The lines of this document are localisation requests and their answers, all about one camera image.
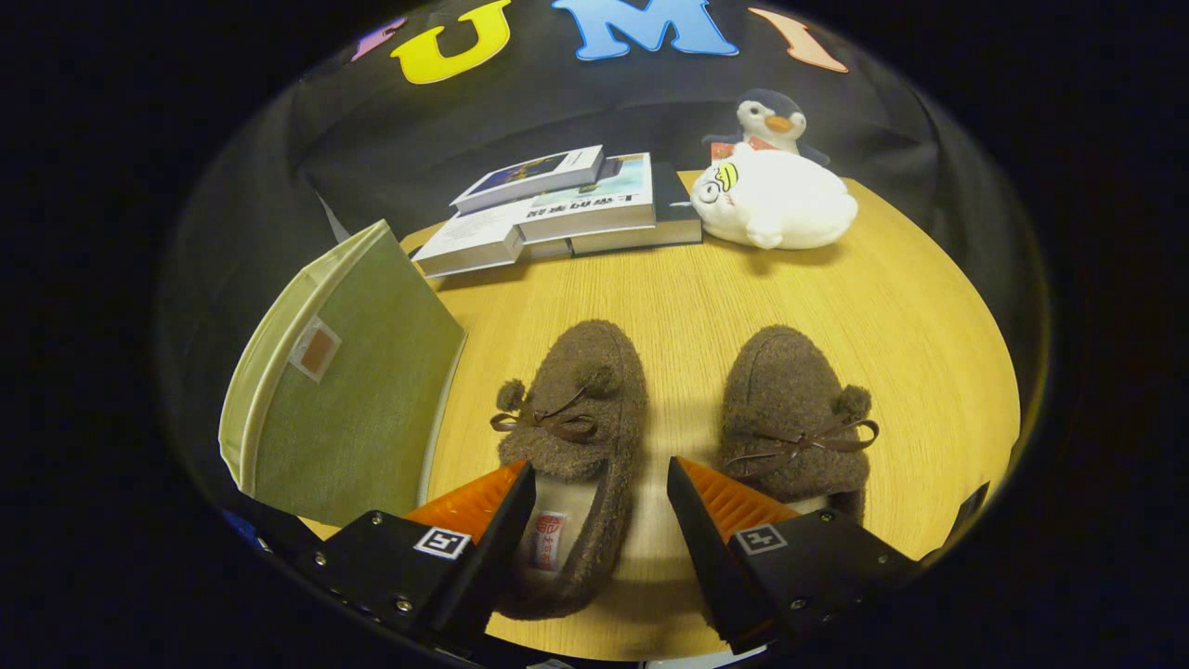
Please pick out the green fabric storage box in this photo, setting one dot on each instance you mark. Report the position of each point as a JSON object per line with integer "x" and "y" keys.
{"x": 362, "y": 418}

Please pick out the brown fuzzy slipper shoe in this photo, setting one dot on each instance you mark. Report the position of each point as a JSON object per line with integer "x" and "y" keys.
{"x": 585, "y": 372}
{"x": 790, "y": 381}

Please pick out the dark blue cover book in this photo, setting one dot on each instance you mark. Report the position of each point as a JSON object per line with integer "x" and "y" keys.
{"x": 529, "y": 177}

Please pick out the penguin plush toy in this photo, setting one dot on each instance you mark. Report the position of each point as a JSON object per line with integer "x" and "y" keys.
{"x": 771, "y": 116}

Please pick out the white plush toy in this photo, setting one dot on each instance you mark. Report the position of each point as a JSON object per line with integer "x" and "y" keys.
{"x": 780, "y": 200}

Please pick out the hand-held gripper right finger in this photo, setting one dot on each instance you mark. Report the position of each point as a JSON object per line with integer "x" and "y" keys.
{"x": 715, "y": 557}

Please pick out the white cover book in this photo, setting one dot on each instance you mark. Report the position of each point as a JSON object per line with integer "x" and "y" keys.
{"x": 464, "y": 246}

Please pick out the light blue cover book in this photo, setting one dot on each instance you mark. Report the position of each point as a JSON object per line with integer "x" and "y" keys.
{"x": 594, "y": 200}

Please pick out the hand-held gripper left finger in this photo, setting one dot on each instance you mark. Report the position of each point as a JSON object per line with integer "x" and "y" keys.
{"x": 483, "y": 557}

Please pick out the black cover book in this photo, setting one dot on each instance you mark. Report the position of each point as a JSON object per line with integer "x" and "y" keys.
{"x": 673, "y": 214}

